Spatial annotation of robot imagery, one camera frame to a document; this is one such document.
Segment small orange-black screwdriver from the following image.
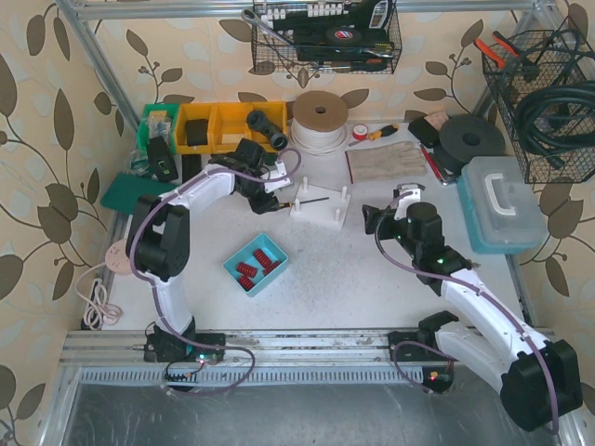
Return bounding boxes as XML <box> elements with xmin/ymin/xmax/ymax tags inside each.
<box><xmin>275</xmin><ymin>197</ymin><xmax>329</xmax><ymax>210</ymax></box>

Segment large red spring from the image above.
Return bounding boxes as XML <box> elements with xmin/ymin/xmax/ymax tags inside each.
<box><xmin>253</xmin><ymin>248</ymin><xmax>271</xmax><ymax>269</ymax></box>

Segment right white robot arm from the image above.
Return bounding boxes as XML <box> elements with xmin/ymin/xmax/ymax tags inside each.
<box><xmin>362</xmin><ymin>184</ymin><xmax>583</xmax><ymax>435</ymax></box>

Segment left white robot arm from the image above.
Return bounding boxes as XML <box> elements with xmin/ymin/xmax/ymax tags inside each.
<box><xmin>126</xmin><ymin>138</ymin><xmax>301</xmax><ymax>349</ymax></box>

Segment small red spring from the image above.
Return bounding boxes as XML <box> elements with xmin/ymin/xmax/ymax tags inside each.
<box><xmin>263</xmin><ymin>260</ymin><xmax>281</xmax><ymax>275</ymax></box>

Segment teal spring tray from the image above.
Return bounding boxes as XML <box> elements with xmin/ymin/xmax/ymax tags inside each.
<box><xmin>222</xmin><ymin>232</ymin><xmax>289</xmax><ymax>297</ymax></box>

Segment grey plastic pipe fitting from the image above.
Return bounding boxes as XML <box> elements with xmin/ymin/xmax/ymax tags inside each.
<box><xmin>246</xmin><ymin>110</ymin><xmax>288</xmax><ymax>151</ymax></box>

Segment yellow storage bins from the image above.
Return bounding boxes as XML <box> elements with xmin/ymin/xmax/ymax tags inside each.
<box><xmin>173</xmin><ymin>101</ymin><xmax>288</xmax><ymax>154</ymax></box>

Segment black aluminium profile block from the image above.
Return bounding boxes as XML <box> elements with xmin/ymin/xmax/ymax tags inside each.
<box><xmin>181</xmin><ymin>154</ymin><xmax>203</xmax><ymax>183</ymax></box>

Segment beige work glove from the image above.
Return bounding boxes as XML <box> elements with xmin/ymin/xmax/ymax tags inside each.
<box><xmin>346</xmin><ymin>141</ymin><xmax>427</xmax><ymax>184</ymax></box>

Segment black block in bin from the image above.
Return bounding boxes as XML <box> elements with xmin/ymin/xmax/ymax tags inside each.
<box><xmin>185</xmin><ymin>119</ymin><xmax>208</xmax><ymax>146</ymax></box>

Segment teal clear storage box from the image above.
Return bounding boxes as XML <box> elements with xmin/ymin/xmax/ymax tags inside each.
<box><xmin>456</xmin><ymin>156</ymin><xmax>548</xmax><ymax>255</ymax></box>

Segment red white tape roll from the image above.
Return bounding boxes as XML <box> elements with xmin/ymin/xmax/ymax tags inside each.
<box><xmin>352</xmin><ymin>124</ymin><xmax>368</xmax><ymax>141</ymax></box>

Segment black meter device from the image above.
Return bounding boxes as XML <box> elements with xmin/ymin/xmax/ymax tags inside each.
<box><xmin>146</xmin><ymin>137</ymin><xmax>179</xmax><ymax>182</ymax></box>

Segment yellow-black bit driver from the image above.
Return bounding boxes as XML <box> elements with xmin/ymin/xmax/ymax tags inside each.
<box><xmin>349</xmin><ymin>124</ymin><xmax>399</xmax><ymax>147</ymax></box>

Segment black case with sponge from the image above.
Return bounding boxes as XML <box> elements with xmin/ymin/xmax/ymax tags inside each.
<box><xmin>408</xmin><ymin>111</ymin><xmax>449</xmax><ymax>148</ymax></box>

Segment green storage bin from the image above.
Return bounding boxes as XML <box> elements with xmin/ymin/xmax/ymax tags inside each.
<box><xmin>137</xmin><ymin>103</ymin><xmax>179</xmax><ymax>153</ymax></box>

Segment black disc spool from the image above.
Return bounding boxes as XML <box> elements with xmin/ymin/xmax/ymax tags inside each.
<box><xmin>434</xmin><ymin>114</ymin><xmax>506</xmax><ymax>174</ymax></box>

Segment green flat case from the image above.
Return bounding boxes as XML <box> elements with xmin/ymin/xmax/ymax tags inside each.
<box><xmin>100</xmin><ymin>173</ymin><xmax>177</xmax><ymax>215</ymax></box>

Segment white four-peg base plate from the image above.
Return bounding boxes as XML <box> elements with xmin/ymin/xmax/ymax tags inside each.
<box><xmin>290</xmin><ymin>177</ymin><xmax>351</xmax><ymax>230</ymax></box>

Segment white cable spool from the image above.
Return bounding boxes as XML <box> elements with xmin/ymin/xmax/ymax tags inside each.
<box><xmin>290</xmin><ymin>90</ymin><xmax>349</xmax><ymax>156</ymax></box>

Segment top wire basket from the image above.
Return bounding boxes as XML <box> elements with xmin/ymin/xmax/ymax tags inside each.
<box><xmin>241</xmin><ymin>1</ymin><xmax>402</xmax><ymax>78</ymax></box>

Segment wire basket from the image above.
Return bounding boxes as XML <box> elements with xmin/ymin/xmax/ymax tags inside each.
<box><xmin>473</xmin><ymin>28</ymin><xmax>594</xmax><ymax>184</ymax></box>
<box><xmin>241</xmin><ymin>1</ymin><xmax>402</xmax><ymax>78</ymax></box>

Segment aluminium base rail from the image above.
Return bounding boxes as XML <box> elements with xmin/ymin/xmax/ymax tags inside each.
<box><xmin>59</xmin><ymin>329</ymin><xmax>454</xmax><ymax>387</ymax></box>

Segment coiled black hose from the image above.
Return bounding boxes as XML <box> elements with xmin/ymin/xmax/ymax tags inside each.
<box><xmin>514</xmin><ymin>81</ymin><xmax>595</xmax><ymax>159</ymax></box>

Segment orange-handled pliers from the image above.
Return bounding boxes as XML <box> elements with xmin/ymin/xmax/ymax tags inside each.
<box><xmin>473</xmin><ymin>31</ymin><xmax>522</xmax><ymax>69</ymax></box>

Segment white coiled cord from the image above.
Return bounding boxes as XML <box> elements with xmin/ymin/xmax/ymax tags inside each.
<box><xmin>73</xmin><ymin>262</ymin><xmax>125</xmax><ymax>332</ymax></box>

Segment right wire basket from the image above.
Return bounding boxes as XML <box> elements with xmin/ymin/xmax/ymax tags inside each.
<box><xmin>473</xmin><ymin>28</ymin><xmax>594</xmax><ymax>184</ymax></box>

